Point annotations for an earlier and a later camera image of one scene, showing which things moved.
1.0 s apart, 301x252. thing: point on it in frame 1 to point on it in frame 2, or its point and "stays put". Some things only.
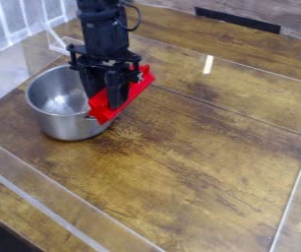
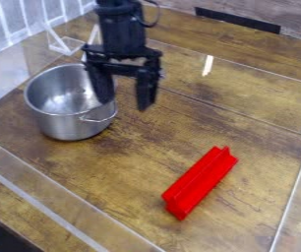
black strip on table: [256, 25] stays put
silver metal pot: [58, 97] stays put
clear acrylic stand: [59, 43] stays put
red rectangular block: [102, 110] to [194, 186]
